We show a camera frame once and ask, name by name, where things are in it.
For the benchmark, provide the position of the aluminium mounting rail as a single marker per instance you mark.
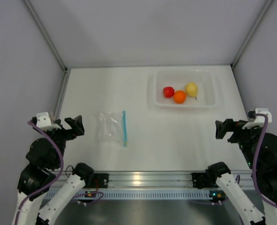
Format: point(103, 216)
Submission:
point(150, 180)

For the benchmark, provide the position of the slotted cable duct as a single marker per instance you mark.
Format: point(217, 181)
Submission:
point(145, 195)

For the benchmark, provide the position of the red fake apple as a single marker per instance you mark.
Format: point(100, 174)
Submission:
point(168, 92)

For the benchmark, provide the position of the orange fake fruit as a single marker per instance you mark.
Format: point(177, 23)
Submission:
point(179, 97)

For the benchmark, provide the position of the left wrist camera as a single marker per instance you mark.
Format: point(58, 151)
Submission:
point(44, 122)

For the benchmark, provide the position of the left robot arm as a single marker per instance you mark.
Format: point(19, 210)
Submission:
point(45, 167)

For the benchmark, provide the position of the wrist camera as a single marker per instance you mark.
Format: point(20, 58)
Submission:
point(257, 118)
point(44, 122)

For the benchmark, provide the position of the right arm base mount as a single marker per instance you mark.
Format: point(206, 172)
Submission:
point(200, 180)

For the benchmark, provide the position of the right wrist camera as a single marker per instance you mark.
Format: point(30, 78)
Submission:
point(257, 118)

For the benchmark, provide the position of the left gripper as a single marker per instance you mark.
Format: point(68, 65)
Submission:
point(64, 131)

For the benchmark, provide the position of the clear zip top bag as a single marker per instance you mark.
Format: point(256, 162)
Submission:
point(112, 127)

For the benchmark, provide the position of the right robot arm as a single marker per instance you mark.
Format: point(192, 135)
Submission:
point(259, 149)

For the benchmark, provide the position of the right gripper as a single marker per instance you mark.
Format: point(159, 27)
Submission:
point(235, 131)

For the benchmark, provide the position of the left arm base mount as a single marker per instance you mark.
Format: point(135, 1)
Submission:
point(99, 180)

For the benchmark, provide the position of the yellow fake fruit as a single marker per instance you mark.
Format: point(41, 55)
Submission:
point(191, 89)

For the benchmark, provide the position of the clear plastic basket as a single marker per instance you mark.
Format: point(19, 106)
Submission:
point(206, 96)

